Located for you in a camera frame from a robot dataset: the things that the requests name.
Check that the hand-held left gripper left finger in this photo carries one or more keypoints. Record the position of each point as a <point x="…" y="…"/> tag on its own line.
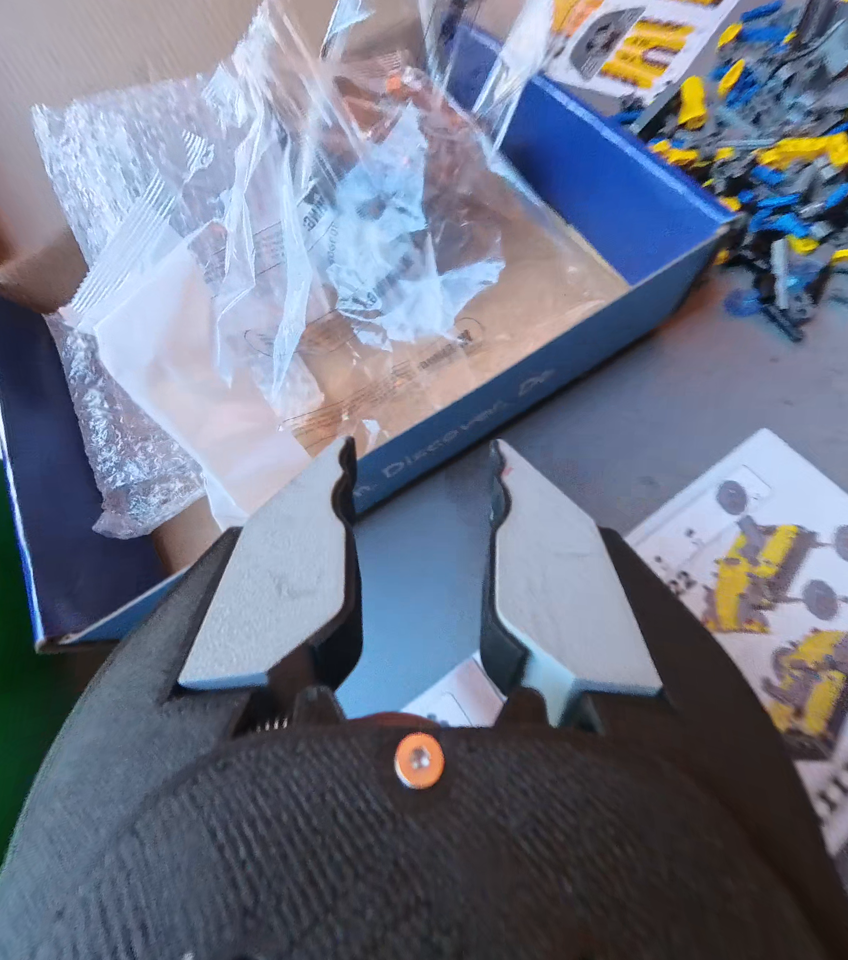
<point x="281" y="585"/>

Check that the bubble wrap sheet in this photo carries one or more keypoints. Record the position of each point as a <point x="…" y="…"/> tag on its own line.
<point x="131" y="465"/>

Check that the clear plastic bags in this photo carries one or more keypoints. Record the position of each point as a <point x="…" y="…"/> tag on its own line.
<point x="319" y="225"/>

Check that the pile of small building pieces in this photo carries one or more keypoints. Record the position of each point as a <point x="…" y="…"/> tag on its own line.
<point x="806" y="187"/>

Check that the grey desk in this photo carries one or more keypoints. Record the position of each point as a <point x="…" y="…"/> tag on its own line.
<point x="693" y="390"/>

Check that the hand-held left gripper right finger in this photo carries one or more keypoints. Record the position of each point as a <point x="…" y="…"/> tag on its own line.
<point x="574" y="600"/>

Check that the yellow sticker sheet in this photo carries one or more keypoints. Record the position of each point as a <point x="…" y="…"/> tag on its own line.
<point x="633" y="52"/>

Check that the instruction booklet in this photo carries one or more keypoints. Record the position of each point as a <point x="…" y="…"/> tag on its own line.
<point x="693" y="540"/>

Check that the blue cardboard kit box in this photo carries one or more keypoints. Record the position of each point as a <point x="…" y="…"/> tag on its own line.
<point x="603" y="165"/>

